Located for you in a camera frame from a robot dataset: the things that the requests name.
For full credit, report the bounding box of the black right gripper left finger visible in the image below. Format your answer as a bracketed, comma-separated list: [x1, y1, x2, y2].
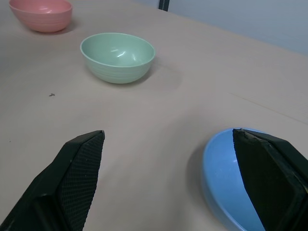
[0, 130, 105, 231]

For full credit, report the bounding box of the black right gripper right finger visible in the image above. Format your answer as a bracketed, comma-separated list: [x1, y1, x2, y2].
[232, 128, 308, 231]

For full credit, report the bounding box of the blue bowl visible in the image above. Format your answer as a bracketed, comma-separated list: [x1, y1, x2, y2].
[202, 128, 266, 231]

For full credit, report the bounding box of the green bowl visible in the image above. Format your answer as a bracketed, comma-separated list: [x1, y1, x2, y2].
[79, 33, 155, 85]

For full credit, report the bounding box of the pink bowl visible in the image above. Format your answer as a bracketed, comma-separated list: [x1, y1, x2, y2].
[9, 0, 73, 33]

